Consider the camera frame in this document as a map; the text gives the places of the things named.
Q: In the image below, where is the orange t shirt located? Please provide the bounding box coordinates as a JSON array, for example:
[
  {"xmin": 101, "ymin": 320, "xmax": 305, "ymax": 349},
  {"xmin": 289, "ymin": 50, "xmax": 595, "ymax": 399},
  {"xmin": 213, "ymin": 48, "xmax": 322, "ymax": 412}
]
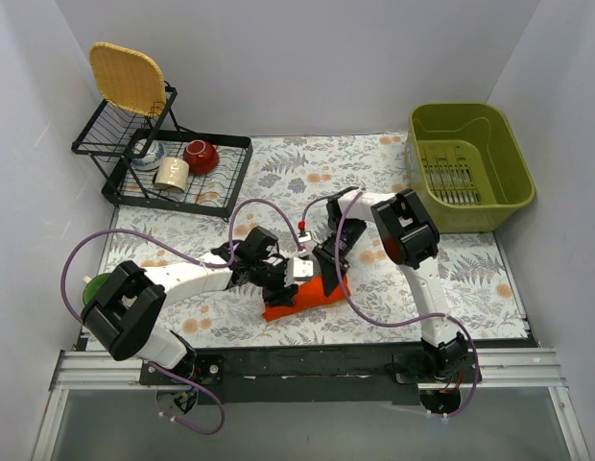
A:
[{"xmin": 262, "ymin": 276, "xmax": 345, "ymax": 323}]

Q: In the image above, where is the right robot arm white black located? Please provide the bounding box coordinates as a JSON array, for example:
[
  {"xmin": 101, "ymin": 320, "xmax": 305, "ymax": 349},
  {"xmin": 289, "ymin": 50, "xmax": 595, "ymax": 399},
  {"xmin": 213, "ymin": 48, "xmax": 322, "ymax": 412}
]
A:
[{"xmin": 313, "ymin": 187, "xmax": 468, "ymax": 382}]

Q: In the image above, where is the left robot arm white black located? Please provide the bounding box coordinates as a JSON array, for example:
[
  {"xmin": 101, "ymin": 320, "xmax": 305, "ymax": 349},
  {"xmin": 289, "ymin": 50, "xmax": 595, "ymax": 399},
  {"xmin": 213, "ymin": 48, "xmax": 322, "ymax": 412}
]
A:
[{"xmin": 81, "ymin": 227, "xmax": 313, "ymax": 384}]

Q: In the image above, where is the floral patterned table cloth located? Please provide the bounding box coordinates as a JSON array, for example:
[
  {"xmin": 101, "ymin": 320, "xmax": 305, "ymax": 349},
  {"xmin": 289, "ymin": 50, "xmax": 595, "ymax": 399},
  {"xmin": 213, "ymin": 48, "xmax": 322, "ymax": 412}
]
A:
[{"xmin": 102, "ymin": 133, "xmax": 528, "ymax": 348}]

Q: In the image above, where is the olive green plastic tub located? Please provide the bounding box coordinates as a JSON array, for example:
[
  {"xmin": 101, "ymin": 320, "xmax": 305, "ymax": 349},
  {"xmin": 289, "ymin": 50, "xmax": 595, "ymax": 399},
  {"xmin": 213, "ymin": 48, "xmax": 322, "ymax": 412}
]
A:
[{"xmin": 406, "ymin": 103, "xmax": 536, "ymax": 233}]

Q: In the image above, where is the dark red bowl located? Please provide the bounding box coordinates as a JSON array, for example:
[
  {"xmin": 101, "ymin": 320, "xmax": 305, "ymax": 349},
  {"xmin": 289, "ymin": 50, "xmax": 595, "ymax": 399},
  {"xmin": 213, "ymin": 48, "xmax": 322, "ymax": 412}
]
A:
[{"xmin": 182, "ymin": 139, "xmax": 219, "ymax": 176}]

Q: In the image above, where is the cream ceramic mug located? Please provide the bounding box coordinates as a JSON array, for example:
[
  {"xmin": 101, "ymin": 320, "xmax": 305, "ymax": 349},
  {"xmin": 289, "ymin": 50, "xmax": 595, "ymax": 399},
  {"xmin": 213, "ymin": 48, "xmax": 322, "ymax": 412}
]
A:
[{"xmin": 154, "ymin": 157, "xmax": 189, "ymax": 193}]

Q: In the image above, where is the blue white patterned bowl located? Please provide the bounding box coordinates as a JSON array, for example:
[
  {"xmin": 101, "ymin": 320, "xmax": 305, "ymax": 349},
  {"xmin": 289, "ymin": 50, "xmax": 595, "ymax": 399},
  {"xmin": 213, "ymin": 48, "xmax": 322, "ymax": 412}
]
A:
[{"xmin": 131, "ymin": 140, "xmax": 166, "ymax": 171}]

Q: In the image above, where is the green cup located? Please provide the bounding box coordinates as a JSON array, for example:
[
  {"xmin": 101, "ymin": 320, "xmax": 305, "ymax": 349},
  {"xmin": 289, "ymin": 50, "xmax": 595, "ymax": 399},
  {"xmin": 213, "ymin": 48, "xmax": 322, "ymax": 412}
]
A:
[{"xmin": 83, "ymin": 273, "xmax": 110, "ymax": 306}]

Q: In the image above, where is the woven yellow rattan tray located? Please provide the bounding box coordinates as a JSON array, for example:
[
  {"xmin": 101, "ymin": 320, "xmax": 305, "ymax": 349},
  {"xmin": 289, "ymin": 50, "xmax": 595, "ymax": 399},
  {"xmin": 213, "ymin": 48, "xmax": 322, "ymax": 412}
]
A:
[{"xmin": 89, "ymin": 42, "xmax": 166, "ymax": 117}]

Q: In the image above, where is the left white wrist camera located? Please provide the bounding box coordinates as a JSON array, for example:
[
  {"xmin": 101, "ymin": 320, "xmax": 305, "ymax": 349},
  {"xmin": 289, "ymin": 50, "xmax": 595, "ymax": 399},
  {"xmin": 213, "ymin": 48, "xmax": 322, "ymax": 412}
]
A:
[{"xmin": 285, "ymin": 257, "xmax": 314, "ymax": 285}]

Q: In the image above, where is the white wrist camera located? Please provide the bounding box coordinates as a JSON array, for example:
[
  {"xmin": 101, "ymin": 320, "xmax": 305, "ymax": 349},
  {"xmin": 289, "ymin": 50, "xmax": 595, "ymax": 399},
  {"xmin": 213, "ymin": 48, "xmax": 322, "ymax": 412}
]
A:
[
  {"xmin": 297, "ymin": 221, "xmax": 313, "ymax": 244},
  {"xmin": 285, "ymin": 257, "xmax": 314, "ymax": 285}
]

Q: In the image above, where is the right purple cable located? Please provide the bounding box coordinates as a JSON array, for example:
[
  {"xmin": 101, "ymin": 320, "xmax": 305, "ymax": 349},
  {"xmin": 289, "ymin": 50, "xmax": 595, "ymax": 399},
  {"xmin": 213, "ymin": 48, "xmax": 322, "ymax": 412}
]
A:
[{"xmin": 297, "ymin": 191, "xmax": 482, "ymax": 418}]

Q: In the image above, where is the purple cable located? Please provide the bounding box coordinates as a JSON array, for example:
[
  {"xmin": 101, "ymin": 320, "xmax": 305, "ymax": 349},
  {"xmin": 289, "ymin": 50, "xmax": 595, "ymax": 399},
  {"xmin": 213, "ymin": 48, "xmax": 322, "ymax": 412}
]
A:
[
  {"xmin": 60, "ymin": 197, "xmax": 308, "ymax": 436},
  {"xmin": 297, "ymin": 191, "xmax": 482, "ymax": 418}
]

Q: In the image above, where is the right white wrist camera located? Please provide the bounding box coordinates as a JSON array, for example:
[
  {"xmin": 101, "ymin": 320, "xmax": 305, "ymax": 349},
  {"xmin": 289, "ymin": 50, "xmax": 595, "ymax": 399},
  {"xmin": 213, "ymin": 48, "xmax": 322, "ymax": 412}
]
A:
[{"xmin": 297, "ymin": 221, "xmax": 313, "ymax": 244}]

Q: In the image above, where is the black mounting base plate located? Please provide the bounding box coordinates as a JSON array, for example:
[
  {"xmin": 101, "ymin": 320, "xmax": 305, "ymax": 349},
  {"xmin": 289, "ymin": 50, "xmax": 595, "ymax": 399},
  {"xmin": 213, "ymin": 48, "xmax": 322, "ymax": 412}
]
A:
[{"xmin": 138, "ymin": 338, "xmax": 484, "ymax": 407}]

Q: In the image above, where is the black wire dish rack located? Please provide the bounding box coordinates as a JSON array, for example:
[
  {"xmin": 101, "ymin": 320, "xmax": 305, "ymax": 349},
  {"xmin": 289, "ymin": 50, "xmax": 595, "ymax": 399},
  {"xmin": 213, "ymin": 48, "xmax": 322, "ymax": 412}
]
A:
[{"xmin": 71, "ymin": 85, "xmax": 253, "ymax": 220}]

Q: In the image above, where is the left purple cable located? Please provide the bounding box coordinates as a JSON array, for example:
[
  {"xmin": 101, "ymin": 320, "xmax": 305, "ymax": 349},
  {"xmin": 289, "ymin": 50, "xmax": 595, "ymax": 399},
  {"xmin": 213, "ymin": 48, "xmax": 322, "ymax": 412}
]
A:
[{"xmin": 60, "ymin": 197, "xmax": 308, "ymax": 436}]

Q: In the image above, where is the aluminium rail frame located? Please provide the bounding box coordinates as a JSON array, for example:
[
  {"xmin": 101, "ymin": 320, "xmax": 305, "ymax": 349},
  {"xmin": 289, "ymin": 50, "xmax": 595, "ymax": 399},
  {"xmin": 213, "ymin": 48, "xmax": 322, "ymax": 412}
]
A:
[{"xmin": 33, "ymin": 344, "xmax": 589, "ymax": 460}]

